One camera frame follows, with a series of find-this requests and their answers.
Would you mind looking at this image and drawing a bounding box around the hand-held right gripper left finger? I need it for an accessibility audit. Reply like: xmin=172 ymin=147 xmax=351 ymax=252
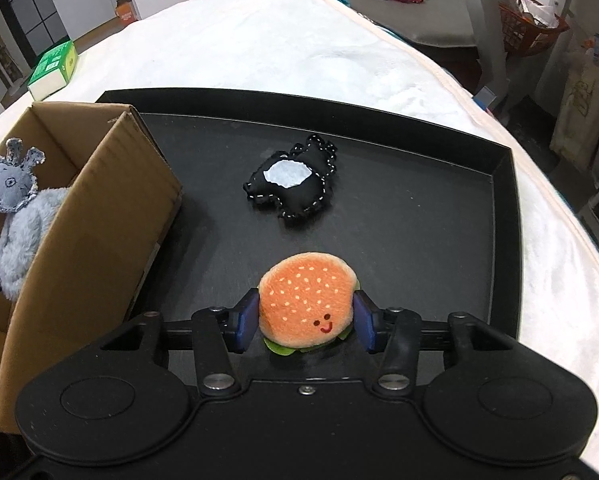
xmin=100 ymin=287 xmax=261 ymax=395

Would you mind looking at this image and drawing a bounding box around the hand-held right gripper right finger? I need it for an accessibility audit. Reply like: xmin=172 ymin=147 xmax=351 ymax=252
xmin=352 ymin=290 xmax=518 ymax=395

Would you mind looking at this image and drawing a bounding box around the blue fluffy plush toy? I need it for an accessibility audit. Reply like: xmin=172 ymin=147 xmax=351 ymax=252
xmin=0 ymin=187 xmax=73 ymax=302

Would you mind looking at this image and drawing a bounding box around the orange burger plush toy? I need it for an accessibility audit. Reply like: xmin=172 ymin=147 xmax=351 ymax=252
xmin=258 ymin=251 xmax=359 ymax=359

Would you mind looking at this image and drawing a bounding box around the brown cardboard box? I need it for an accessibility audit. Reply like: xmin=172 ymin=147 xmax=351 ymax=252
xmin=0 ymin=101 xmax=183 ymax=434

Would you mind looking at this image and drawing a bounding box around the black tray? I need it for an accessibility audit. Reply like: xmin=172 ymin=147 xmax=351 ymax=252
xmin=92 ymin=88 xmax=523 ymax=353

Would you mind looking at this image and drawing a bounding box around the black stitched plush toy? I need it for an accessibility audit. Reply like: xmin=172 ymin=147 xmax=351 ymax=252
xmin=242 ymin=133 xmax=339 ymax=221

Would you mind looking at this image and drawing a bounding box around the green tissue box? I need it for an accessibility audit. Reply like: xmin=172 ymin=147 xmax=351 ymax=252
xmin=27 ymin=40 xmax=79 ymax=101

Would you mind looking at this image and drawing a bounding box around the orange box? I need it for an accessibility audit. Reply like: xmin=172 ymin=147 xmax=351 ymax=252
xmin=114 ymin=0 xmax=138 ymax=24

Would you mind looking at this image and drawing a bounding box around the grey bench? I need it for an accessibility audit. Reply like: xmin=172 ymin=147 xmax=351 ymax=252
xmin=324 ymin=0 xmax=481 ymax=62

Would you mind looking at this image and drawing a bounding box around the beige tote bag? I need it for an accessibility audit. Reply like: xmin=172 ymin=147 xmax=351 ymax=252
xmin=549 ymin=49 xmax=599 ymax=172

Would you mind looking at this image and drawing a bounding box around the orange plastic basket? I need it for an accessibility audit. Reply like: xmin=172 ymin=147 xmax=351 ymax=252
xmin=498 ymin=0 xmax=571 ymax=59

